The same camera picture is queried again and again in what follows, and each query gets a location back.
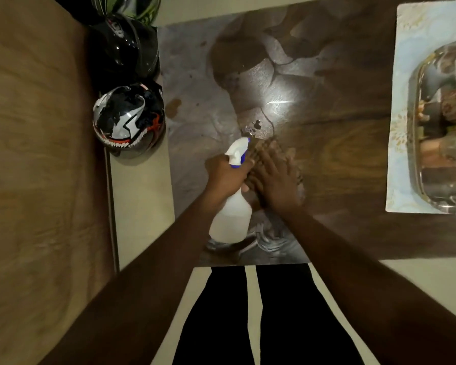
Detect person's left hand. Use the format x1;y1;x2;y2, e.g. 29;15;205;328
203;154;256;209

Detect person's right hand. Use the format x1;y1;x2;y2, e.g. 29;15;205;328
247;146;305;215

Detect brown checked cloth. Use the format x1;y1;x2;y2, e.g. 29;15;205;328
250;138;305;187

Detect white spray bottle blue nozzle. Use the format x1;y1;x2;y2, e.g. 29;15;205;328
208;137;253;244

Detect brick-pattern tray with gold handles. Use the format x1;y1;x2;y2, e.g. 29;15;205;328
407;39;456;215

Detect white gold-flowered placemat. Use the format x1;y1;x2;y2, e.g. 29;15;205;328
386;0;456;215

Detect person's left forearm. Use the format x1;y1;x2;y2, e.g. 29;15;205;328
37;197;229;365

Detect person's right forearm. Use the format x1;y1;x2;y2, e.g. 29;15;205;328
285;208;456;365

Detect person's black trousers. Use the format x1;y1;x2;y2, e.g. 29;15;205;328
171;264;365;365

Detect black white red helmet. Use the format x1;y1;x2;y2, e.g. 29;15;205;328
92;82;166;153

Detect glossy black helmet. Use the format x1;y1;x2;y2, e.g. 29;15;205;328
87;13;161;92

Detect brown wooden panel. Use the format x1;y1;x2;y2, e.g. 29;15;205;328
0;0;119;365

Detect green black helmet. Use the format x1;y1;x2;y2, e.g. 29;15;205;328
91;0;162;27

